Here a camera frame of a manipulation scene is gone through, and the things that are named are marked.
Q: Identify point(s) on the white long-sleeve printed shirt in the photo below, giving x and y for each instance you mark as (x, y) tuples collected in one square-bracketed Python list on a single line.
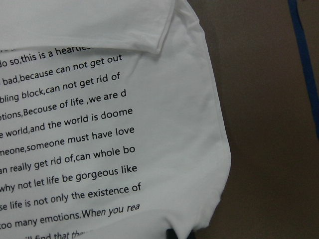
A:
[(110, 121)]

